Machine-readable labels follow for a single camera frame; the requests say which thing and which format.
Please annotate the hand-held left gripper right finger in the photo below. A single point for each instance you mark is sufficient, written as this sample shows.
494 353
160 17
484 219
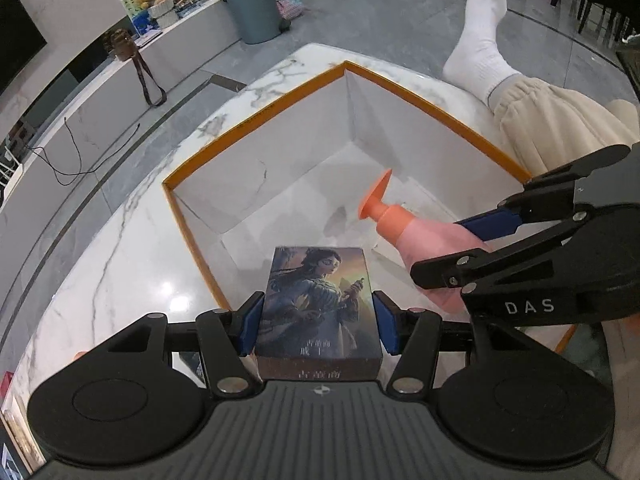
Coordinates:
385 325

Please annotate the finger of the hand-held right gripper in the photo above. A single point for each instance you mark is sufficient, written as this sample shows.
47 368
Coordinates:
450 270
492 224

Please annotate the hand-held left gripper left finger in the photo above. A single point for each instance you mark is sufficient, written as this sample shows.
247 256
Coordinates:
252 322

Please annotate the pink pump bottle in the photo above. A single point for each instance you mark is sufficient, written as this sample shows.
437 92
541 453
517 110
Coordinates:
425 232

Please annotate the illustrated card box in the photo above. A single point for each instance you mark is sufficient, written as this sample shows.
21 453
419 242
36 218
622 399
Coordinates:
315 300

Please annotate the orange-rimmed white storage box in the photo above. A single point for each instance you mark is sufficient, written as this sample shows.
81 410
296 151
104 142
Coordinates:
280 160

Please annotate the person's beige trouser leg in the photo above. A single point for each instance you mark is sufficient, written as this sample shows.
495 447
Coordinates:
555 120

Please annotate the person's white sock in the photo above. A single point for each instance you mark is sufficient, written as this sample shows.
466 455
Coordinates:
480 35

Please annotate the woven pastel basket bag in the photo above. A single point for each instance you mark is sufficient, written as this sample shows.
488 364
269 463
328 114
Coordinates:
287 7

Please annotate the white low tv console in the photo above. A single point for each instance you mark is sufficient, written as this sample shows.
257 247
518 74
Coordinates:
200 25

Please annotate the grey-blue trash bin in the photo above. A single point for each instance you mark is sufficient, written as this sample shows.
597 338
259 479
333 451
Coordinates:
250 5

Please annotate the white small basket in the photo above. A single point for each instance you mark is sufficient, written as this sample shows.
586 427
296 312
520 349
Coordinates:
161 10

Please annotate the black television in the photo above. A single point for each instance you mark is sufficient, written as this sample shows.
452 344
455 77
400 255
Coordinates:
17 35

